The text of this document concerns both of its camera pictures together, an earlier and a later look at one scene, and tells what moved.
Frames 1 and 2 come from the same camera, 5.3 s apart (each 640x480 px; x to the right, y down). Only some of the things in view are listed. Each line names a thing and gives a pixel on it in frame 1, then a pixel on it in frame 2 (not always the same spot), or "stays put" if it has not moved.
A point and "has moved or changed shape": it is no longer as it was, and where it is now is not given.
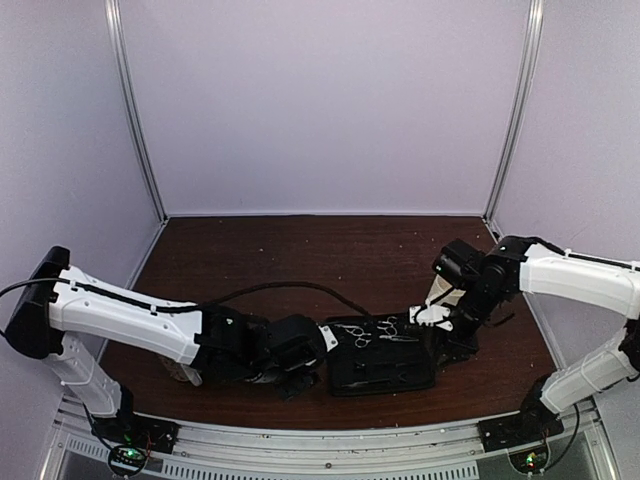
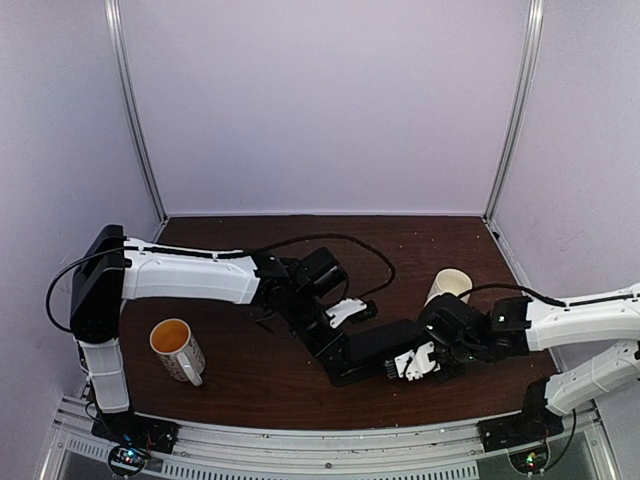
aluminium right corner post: [529, 84] stays put
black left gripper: [291, 390] -> [324, 350]
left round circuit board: [126, 460] stays put
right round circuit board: [530, 461] stays put
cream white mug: [440, 286] stays put
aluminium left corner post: [115, 26] stays put
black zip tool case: [380, 354] has moved or changed shape
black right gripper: [462, 348] -> [427, 336]
